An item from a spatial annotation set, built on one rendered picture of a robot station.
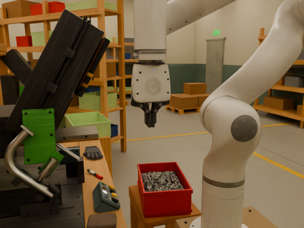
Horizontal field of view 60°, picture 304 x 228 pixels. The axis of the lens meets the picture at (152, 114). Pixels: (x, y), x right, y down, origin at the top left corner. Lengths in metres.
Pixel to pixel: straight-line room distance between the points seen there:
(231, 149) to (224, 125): 0.07
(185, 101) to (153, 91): 6.39
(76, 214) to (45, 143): 0.29
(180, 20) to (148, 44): 0.16
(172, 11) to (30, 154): 0.73
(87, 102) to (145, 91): 3.31
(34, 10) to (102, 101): 1.91
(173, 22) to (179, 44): 10.37
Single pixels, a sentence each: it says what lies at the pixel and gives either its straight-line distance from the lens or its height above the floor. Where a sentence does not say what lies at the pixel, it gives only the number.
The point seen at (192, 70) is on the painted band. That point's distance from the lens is 11.43.
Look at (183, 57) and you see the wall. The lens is 11.22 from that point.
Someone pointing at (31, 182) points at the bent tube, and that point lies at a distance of 1.09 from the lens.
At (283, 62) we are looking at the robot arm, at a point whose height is 1.45.
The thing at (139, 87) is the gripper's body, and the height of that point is 1.39.
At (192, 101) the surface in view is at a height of 0.32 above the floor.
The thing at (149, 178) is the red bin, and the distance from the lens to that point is 1.33.
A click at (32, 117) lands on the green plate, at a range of 1.11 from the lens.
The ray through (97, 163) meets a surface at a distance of 1.51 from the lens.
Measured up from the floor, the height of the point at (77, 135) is 1.13.
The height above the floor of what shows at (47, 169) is 1.06.
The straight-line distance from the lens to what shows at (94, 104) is 3.89.
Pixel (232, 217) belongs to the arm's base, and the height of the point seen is 1.03.
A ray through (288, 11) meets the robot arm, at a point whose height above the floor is 1.59.
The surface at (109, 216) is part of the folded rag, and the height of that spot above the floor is 0.93.
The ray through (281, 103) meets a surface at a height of 0.42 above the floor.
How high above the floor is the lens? 1.46
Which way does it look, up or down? 12 degrees down
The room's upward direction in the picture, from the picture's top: straight up
